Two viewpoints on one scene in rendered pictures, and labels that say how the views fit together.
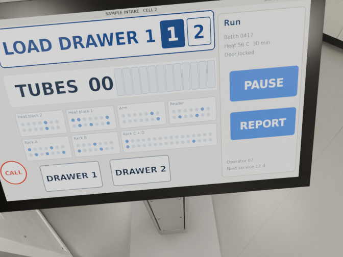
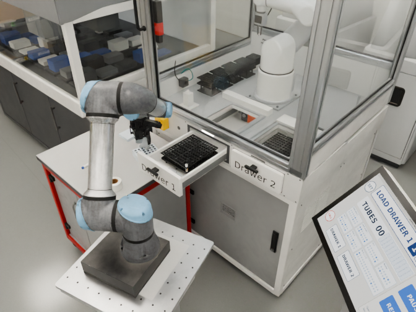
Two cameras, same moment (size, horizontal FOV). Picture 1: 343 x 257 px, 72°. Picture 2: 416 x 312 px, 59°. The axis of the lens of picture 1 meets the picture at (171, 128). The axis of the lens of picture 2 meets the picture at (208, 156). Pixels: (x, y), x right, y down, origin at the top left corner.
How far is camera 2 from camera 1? 0.93 m
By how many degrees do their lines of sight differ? 58
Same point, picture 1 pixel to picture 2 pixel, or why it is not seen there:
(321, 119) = not seen: outside the picture
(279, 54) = not seen: outside the picture
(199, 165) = (359, 292)
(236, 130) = (384, 302)
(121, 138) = (359, 249)
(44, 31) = (391, 201)
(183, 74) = (400, 262)
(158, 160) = (355, 271)
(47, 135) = (350, 220)
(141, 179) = (343, 267)
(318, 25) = not seen: outside the picture
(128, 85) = (384, 241)
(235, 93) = (402, 291)
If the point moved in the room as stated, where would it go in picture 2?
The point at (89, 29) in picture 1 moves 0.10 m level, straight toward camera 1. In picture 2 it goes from (400, 215) to (373, 225)
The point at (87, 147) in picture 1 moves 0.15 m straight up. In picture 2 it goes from (350, 238) to (362, 203)
